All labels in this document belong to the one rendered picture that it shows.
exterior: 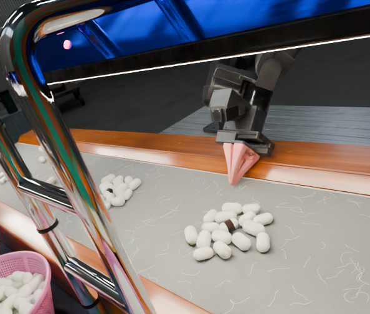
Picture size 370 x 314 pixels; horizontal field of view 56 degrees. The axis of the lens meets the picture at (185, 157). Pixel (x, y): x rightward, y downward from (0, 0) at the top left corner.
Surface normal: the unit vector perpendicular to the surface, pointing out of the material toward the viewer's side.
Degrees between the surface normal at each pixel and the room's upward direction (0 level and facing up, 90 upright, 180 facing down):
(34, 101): 90
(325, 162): 0
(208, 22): 58
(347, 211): 0
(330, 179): 45
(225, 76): 90
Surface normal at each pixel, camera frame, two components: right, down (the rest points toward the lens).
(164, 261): -0.29, -0.87
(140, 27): -0.70, -0.05
